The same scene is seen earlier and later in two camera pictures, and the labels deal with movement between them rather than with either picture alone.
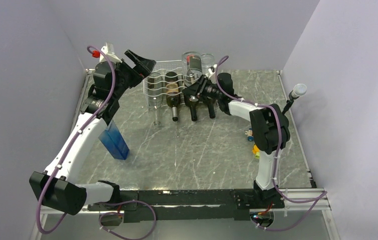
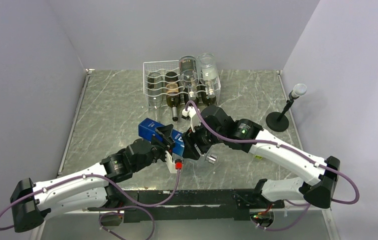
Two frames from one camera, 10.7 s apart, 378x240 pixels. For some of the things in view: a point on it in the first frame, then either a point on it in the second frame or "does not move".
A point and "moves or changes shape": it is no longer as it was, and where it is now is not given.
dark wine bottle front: [172, 93] does not move
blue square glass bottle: [113, 141] -> [146, 129]
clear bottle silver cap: [208, 60] does not move
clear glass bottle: [155, 94] does not move
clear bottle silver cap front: [192, 69] moves or changes shape
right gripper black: [200, 86] -> [191, 140]
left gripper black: [145, 66] -> [166, 131]
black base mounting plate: [148, 205] does not move
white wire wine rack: [163, 85] does not move
